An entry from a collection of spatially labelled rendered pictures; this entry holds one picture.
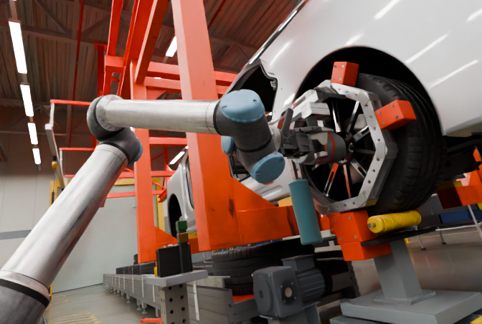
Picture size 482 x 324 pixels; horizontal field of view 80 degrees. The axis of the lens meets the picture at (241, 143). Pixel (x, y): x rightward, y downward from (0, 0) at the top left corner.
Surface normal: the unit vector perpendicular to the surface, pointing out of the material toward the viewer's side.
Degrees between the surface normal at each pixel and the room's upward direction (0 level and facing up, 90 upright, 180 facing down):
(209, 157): 90
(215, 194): 90
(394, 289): 90
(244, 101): 59
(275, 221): 90
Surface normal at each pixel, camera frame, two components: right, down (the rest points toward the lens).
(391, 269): -0.88, -0.01
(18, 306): 0.81, -0.35
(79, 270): 0.51, -0.37
